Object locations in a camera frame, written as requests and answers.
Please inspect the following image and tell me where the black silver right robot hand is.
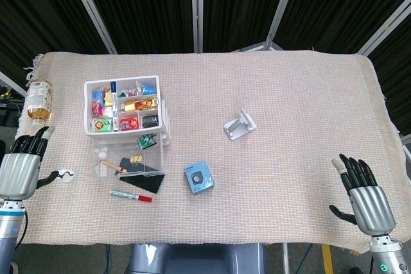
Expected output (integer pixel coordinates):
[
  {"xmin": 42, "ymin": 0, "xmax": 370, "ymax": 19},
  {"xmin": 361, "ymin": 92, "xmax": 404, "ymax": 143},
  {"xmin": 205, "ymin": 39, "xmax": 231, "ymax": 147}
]
[{"xmin": 328, "ymin": 153, "xmax": 398, "ymax": 236}]

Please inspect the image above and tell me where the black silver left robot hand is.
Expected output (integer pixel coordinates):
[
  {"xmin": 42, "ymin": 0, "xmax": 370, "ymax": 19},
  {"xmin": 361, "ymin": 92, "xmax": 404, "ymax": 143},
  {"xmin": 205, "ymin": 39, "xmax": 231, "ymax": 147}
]
[{"xmin": 0, "ymin": 125, "xmax": 64, "ymax": 200}]

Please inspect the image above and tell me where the small white black object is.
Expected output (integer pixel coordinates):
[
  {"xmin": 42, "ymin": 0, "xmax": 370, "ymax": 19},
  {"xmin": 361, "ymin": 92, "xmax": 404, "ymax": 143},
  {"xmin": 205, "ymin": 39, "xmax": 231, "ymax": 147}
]
[{"xmin": 54, "ymin": 167, "xmax": 77, "ymax": 183}]

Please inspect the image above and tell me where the clear plastic drawer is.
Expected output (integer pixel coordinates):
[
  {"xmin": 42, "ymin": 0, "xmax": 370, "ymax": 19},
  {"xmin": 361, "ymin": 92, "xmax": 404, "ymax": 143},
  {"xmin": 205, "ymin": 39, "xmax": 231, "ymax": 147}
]
[{"xmin": 91, "ymin": 131, "xmax": 166, "ymax": 183}]

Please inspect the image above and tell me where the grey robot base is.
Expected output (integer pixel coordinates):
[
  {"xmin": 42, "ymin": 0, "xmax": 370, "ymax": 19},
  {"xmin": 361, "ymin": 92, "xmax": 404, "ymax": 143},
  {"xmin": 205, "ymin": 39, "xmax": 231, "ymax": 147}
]
[{"xmin": 128, "ymin": 243, "xmax": 267, "ymax": 274}]

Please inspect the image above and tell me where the white plastic drawer organizer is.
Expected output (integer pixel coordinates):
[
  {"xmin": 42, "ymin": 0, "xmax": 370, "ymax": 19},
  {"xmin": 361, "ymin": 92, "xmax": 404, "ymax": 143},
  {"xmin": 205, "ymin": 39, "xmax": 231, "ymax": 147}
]
[{"xmin": 83, "ymin": 74, "xmax": 173, "ymax": 151}]

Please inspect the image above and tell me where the amber tea bottle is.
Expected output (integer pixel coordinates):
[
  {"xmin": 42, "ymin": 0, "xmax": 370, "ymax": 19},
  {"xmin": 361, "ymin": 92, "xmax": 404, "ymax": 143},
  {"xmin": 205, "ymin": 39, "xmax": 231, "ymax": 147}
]
[{"xmin": 25, "ymin": 78, "xmax": 54, "ymax": 127}]

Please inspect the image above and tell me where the lion print green packet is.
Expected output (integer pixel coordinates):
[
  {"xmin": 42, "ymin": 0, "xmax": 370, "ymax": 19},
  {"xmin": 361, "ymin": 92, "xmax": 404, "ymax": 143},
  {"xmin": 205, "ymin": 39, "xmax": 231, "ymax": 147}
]
[{"xmin": 92, "ymin": 118, "xmax": 113, "ymax": 133}]

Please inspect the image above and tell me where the pink red candy packet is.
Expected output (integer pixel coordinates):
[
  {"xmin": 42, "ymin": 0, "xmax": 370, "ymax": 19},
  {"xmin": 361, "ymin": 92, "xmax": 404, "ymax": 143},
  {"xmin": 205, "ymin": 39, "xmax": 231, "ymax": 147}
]
[{"xmin": 91, "ymin": 100, "xmax": 105, "ymax": 118}]

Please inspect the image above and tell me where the red-capped whiteboard marker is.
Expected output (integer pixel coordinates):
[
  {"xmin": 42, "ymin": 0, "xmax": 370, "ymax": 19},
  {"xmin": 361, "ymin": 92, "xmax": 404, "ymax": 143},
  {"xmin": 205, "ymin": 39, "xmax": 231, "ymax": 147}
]
[{"xmin": 109, "ymin": 189, "xmax": 153, "ymax": 203}]

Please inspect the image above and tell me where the beige woven tablecloth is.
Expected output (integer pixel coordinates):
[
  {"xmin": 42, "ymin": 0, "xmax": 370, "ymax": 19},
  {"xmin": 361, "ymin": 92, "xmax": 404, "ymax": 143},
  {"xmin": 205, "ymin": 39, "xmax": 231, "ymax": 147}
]
[{"xmin": 15, "ymin": 49, "xmax": 411, "ymax": 253}]

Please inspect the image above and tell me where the blue-capped whiteboard marker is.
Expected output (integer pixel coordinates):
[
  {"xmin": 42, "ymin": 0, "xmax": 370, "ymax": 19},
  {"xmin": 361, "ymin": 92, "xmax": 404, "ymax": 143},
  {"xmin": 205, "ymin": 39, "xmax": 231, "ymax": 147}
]
[{"xmin": 109, "ymin": 80, "xmax": 119, "ymax": 132}]

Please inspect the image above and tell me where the red yellow snack packet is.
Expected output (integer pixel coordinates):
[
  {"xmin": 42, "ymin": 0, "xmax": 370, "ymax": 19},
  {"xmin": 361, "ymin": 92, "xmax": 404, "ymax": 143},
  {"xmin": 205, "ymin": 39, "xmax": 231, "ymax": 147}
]
[{"xmin": 119, "ymin": 116, "xmax": 139, "ymax": 131}]

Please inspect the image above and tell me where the green circuit board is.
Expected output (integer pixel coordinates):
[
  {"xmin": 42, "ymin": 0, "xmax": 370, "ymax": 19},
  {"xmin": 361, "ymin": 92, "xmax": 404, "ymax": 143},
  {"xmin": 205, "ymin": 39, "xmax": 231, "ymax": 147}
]
[{"xmin": 137, "ymin": 132, "xmax": 158, "ymax": 150}]

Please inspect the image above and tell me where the small black box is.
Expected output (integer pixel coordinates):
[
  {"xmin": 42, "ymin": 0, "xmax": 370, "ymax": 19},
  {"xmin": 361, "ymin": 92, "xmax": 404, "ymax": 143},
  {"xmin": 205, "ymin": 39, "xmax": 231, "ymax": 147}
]
[{"xmin": 141, "ymin": 115, "xmax": 159, "ymax": 129}]

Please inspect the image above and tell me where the white folding phone stand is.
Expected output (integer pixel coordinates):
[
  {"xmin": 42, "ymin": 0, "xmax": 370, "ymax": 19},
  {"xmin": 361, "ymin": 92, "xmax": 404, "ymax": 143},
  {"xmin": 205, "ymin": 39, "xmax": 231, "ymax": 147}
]
[{"xmin": 223, "ymin": 108, "xmax": 257, "ymax": 141}]

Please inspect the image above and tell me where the blue speaker box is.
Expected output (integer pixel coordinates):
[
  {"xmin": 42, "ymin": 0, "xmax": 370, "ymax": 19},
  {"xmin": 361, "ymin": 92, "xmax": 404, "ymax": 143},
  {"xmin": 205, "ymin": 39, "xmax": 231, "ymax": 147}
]
[{"xmin": 184, "ymin": 160, "xmax": 215, "ymax": 194}]

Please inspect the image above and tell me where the wooden-handled scraper tool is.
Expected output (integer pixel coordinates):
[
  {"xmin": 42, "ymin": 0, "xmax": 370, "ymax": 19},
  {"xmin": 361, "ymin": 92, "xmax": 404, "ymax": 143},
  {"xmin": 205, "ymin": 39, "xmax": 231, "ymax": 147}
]
[{"xmin": 101, "ymin": 157, "xmax": 133, "ymax": 173}]

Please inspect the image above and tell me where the white partition frame post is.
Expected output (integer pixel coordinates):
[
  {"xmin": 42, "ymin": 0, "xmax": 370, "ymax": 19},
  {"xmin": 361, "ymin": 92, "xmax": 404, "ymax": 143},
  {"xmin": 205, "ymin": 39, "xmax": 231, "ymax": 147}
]
[
  {"xmin": 190, "ymin": 0, "xmax": 204, "ymax": 53},
  {"xmin": 265, "ymin": 0, "xmax": 303, "ymax": 51},
  {"xmin": 63, "ymin": 0, "xmax": 118, "ymax": 55},
  {"xmin": 357, "ymin": 0, "xmax": 411, "ymax": 57}
]

